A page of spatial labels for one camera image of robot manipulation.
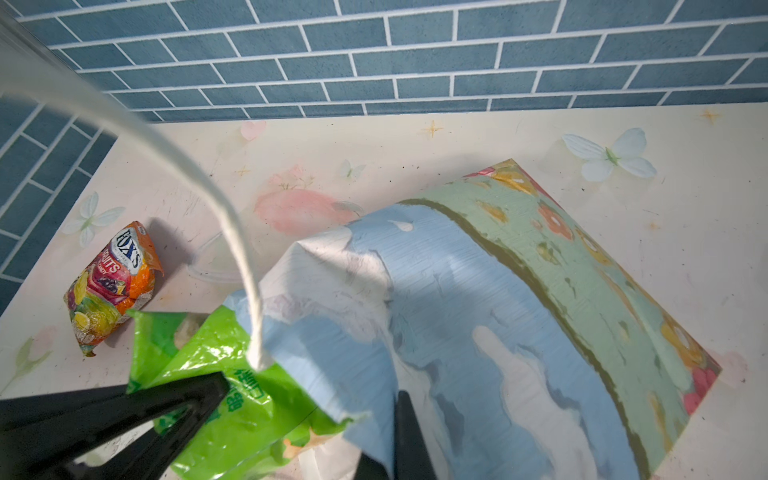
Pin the green chips bag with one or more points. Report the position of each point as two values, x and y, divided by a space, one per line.
265 420

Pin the orange Fox's fruits candy bag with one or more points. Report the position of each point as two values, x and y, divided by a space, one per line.
120 278

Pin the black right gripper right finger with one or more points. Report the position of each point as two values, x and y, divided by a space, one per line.
411 458

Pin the floral paper gift bag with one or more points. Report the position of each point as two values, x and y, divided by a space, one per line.
527 351

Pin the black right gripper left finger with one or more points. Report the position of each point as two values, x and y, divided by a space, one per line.
42 437

